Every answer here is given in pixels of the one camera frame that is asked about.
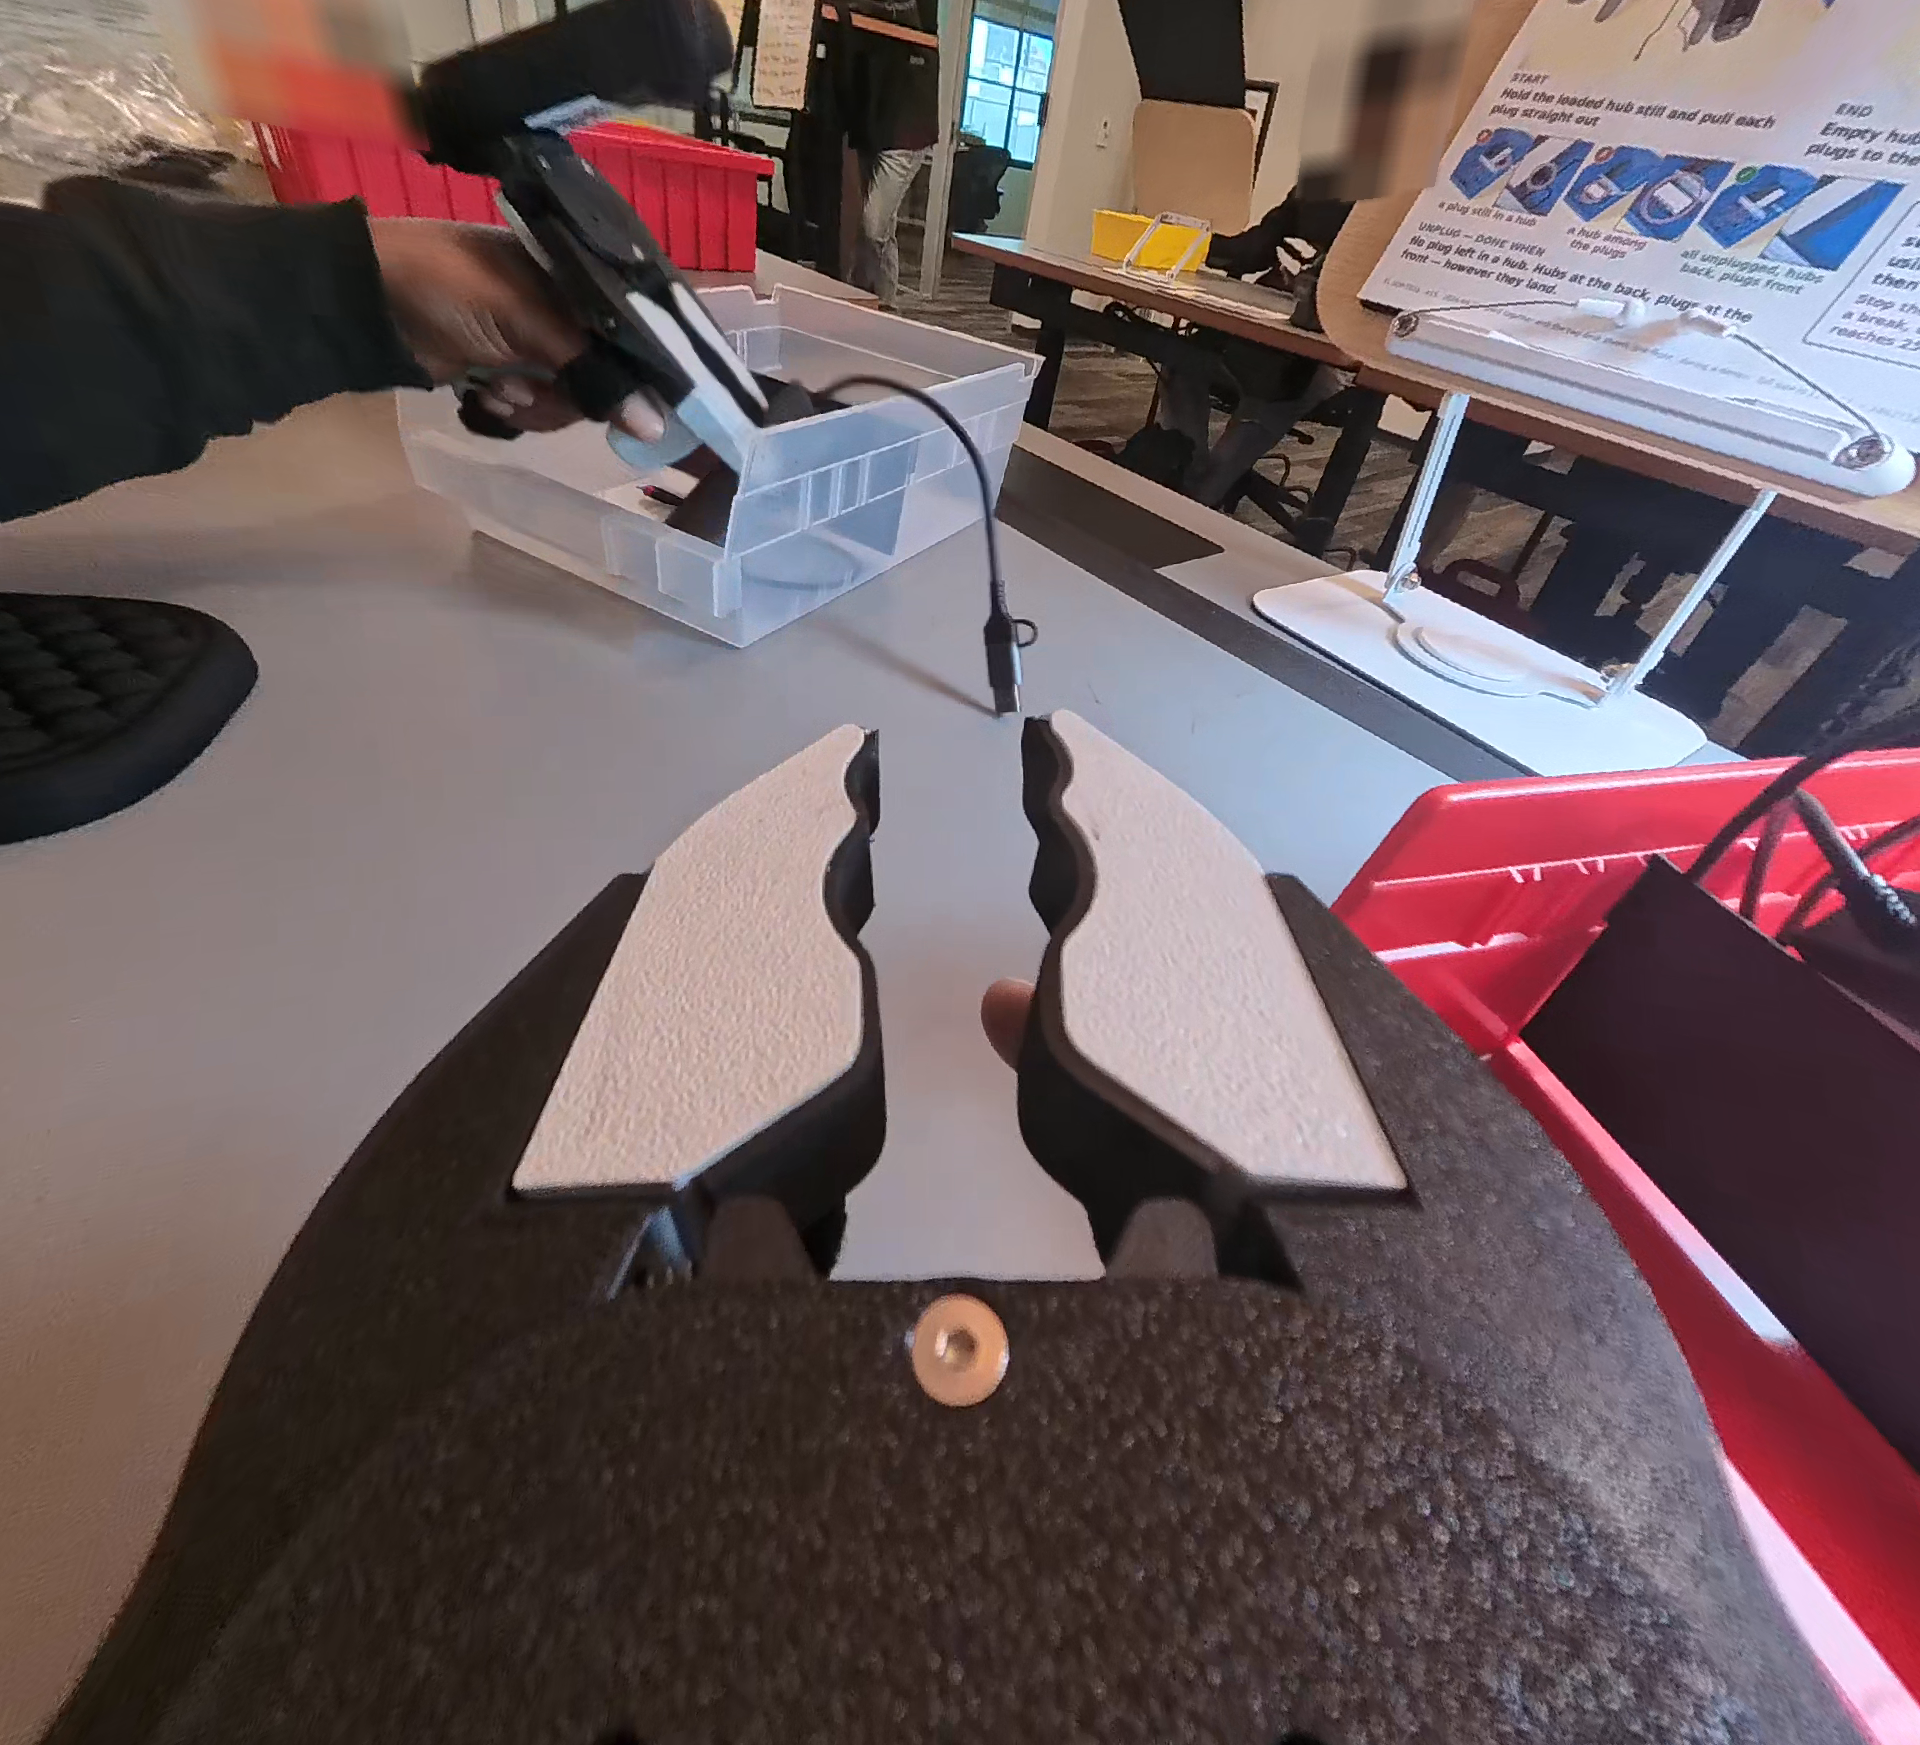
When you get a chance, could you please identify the clear plastic bin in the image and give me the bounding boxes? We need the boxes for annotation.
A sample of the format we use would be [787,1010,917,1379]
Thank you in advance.
[391,278,1046,653]

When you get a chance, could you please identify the person's left hand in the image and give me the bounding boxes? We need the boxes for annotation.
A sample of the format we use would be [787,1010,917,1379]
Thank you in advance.
[365,218,668,443]

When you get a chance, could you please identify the brown wooden table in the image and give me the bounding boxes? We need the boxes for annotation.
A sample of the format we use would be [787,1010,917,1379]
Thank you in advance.
[952,230,1920,761]

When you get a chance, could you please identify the crumpled clear plastic bag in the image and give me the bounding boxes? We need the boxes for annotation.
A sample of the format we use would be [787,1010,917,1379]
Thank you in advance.
[0,48,264,175]

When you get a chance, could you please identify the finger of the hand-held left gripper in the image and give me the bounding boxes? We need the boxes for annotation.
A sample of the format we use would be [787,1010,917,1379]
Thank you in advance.
[633,278,775,432]
[603,390,751,475]

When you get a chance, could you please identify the person's left forearm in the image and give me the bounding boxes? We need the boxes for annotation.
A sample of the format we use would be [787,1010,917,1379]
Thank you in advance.
[0,175,435,525]

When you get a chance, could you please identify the white document stand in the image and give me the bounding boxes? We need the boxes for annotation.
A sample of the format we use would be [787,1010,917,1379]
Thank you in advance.
[1250,0,1920,783]

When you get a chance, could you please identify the wooden chair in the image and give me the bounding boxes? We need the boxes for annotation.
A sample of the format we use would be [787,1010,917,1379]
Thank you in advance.
[1128,100,1260,230]

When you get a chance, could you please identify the red ribbed plastic bin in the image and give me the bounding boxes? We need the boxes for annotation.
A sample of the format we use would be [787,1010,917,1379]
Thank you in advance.
[257,114,775,278]

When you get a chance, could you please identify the black bin divider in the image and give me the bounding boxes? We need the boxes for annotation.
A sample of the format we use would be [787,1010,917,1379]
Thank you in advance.
[1523,854,1920,1460]

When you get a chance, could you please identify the thin black usb cable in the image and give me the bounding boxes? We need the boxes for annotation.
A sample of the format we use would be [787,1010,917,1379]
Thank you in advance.
[810,378,1041,720]

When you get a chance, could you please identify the black mesh cushion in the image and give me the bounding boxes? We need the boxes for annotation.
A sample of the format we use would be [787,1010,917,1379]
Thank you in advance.
[0,591,259,848]

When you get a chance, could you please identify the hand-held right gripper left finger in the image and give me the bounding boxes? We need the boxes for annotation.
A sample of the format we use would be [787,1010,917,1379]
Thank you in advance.
[508,720,892,1195]

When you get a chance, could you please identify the easel with paper sheets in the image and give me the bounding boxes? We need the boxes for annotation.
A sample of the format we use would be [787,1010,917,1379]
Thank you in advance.
[690,0,822,114]

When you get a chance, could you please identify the small black usb hub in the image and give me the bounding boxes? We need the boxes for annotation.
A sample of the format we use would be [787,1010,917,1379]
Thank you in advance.
[634,373,822,547]

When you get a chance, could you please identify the black folded panel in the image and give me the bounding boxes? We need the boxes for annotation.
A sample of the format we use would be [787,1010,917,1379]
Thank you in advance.
[1111,0,1250,113]

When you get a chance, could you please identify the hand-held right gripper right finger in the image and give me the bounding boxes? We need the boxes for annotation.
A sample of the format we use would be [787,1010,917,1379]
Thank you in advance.
[1018,709,1411,1202]

